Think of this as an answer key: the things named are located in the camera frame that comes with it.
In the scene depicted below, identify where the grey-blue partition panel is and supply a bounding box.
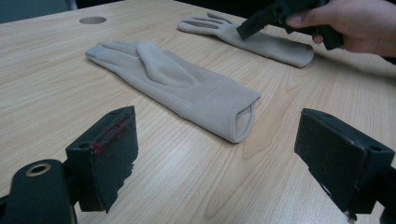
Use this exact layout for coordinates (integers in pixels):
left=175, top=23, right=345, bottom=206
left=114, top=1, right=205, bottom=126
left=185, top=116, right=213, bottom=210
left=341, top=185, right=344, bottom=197
left=0, top=0, right=78, bottom=25

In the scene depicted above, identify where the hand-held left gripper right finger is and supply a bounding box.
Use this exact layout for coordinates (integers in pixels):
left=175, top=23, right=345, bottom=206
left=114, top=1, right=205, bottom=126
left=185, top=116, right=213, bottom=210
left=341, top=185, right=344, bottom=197
left=293, top=107, right=396, bottom=218

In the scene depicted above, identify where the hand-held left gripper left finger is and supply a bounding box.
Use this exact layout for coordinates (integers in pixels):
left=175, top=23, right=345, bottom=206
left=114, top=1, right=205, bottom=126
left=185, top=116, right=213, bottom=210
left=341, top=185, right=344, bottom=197
left=65, top=105, right=140, bottom=215

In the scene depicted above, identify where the round cable hole in table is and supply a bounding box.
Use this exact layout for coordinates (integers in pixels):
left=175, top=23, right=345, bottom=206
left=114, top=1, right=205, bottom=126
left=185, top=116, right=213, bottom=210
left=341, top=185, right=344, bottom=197
left=78, top=15, right=107, bottom=25

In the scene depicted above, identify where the beige fabric glove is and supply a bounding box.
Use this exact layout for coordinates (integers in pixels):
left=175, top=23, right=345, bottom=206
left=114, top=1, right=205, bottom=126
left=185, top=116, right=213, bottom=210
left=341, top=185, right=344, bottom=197
left=85, top=39, right=262, bottom=145
left=177, top=11, right=315, bottom=69

